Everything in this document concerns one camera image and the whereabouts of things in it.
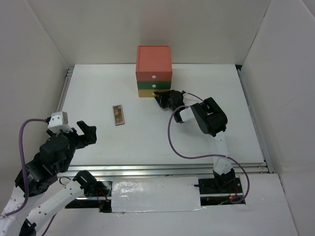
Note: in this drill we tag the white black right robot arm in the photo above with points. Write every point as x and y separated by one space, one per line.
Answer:
211 120

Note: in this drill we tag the white foil covered panel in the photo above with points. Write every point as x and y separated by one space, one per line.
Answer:
159 194

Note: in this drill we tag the red top drawer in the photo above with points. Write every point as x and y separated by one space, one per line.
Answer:
153 76

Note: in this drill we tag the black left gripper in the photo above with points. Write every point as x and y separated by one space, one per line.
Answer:
90 136

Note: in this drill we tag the brown eyeshadow palette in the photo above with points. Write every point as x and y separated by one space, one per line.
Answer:
118 115

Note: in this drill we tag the red drawer cabinet shell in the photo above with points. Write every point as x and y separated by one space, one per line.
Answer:
153 58

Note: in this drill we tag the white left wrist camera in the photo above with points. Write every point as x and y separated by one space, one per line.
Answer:
59 123

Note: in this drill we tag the yellow bottom drawer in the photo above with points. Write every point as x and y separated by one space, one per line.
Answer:
147 92

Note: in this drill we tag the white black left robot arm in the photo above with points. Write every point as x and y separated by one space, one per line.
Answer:
22 216

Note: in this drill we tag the green drawer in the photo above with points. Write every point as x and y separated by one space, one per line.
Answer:
154 84

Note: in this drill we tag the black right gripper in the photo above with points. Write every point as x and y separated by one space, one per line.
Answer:
163 96

